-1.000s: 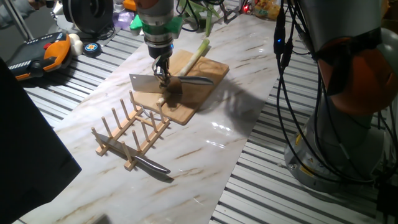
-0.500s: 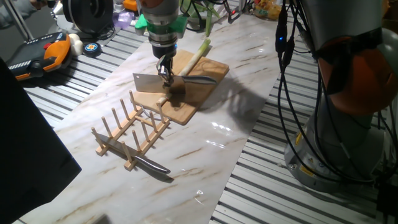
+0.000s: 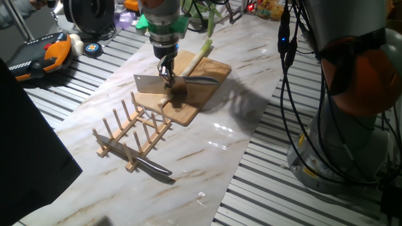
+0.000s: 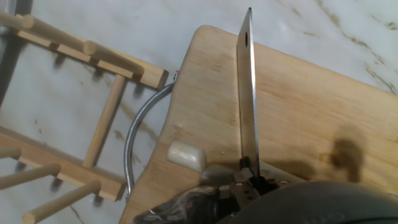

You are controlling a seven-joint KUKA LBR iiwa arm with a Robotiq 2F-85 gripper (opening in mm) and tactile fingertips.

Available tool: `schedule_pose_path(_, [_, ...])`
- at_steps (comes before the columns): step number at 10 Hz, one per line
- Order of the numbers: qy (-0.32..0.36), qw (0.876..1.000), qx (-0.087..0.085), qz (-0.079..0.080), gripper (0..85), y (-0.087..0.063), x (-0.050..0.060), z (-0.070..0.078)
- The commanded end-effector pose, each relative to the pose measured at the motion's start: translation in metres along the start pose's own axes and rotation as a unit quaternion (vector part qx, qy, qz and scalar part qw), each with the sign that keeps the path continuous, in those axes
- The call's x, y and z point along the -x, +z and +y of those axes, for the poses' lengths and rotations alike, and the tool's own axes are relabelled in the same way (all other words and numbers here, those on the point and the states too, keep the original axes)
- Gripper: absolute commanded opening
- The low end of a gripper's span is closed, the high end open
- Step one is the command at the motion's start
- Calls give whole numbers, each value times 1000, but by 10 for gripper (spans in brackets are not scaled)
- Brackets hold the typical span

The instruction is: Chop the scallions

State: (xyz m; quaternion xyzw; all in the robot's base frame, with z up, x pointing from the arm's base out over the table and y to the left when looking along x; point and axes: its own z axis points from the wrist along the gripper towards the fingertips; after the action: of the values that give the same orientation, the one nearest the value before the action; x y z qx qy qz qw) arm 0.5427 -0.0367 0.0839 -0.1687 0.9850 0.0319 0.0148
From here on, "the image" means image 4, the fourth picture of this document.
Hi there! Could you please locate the wooden peg knife rack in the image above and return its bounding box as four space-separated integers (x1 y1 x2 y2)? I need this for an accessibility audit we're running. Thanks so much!
0 11 170 224

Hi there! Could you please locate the white marble pattern mat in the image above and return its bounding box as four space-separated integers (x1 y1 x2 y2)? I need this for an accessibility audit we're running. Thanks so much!
0 0 398 224

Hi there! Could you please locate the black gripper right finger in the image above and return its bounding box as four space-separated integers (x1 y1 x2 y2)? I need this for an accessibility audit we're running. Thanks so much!
259 169 290 190

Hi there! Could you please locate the wooden cutting board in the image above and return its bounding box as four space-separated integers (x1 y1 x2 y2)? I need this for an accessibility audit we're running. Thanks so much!
119 25 398 224

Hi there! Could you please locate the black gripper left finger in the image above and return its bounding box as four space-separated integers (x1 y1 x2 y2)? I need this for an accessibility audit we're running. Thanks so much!
229 167 261 205

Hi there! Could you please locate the pointed steel kitchen knife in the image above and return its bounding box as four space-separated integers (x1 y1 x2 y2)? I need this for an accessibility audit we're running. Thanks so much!
0 0 18 32

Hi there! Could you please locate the cut white scallion piece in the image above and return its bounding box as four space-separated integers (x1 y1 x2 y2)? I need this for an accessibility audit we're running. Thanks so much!
167 140 207 173

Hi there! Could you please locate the steel cleaver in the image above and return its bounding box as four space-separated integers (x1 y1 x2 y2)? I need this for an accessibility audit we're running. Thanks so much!
236 7 261 178

